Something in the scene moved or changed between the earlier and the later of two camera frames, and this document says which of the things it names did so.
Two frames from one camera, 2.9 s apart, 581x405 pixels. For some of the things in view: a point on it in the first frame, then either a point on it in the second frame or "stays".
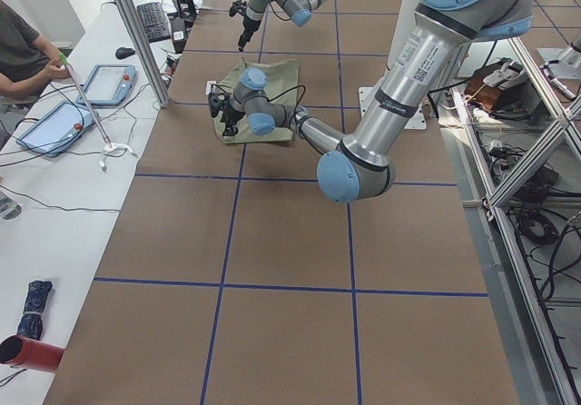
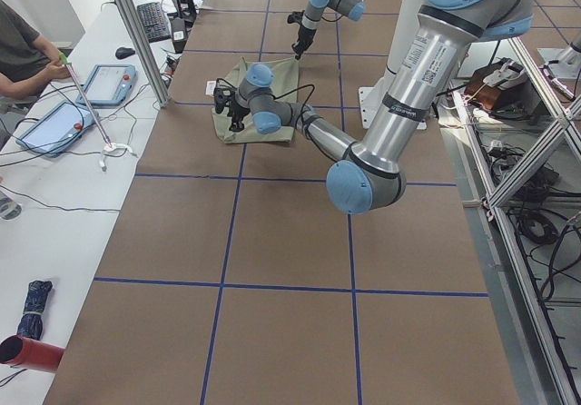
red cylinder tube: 25,352 stays
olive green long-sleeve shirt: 281,79 stays
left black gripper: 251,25 -> 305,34
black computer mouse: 123,53 stays
